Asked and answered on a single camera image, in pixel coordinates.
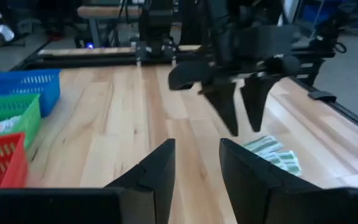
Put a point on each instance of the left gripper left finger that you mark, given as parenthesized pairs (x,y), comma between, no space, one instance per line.
(73,207)

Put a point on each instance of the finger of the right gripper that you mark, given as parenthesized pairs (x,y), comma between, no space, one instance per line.
(225,105)
(256,99)

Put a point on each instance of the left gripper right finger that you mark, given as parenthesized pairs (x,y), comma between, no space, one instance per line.
(291,205)

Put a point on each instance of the red plastic basket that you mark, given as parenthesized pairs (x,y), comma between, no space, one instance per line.
(14,161)

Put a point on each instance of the green plastic basket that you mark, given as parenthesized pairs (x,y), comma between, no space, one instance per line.
(30,118)

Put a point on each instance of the blue plastic basket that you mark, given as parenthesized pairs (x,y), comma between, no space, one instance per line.
(26,84)

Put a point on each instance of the blue-lit computer tower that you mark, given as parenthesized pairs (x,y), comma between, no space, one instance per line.
(89,46)

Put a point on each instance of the wooden desk grey legs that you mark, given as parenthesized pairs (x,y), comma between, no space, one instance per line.
(104,12)

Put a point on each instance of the black frame bracket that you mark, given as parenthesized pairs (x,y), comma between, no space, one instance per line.
(322,96)

